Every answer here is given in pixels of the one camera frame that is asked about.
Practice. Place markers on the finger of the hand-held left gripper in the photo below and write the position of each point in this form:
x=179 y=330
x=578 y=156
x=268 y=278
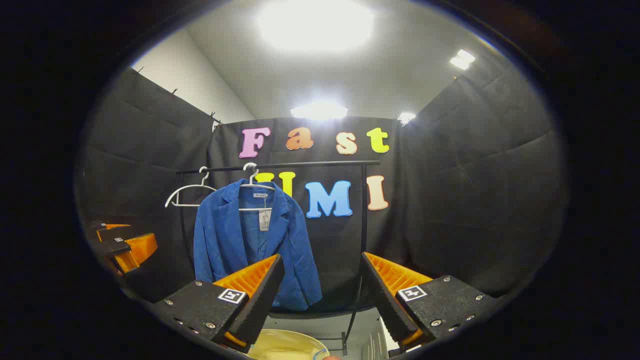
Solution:
x=116 y=226
x=142 y=247

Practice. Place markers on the white clothes hanger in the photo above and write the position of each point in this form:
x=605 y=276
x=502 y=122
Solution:
x=192 y=186
x=250 y=209

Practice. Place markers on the ceiling light strip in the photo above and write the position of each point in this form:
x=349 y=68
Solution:
x=319 y=111

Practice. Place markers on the large ceiling light panel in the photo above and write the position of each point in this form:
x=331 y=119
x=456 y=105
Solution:
x=315 y=22

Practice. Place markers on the black metal clothes rack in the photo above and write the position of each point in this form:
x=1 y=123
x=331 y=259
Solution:
x=320 y=164

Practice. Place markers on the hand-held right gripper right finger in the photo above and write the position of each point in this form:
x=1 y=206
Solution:
x=387 y=305

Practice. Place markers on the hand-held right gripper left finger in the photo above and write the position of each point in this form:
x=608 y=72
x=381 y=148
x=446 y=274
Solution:
x=260 y=305

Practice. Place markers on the small double ceiling light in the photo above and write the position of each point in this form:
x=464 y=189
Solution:
x=462 y=59

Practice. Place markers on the pale yellow laundry hamper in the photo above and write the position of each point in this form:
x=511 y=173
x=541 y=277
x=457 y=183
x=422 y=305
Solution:
x=285 y=347

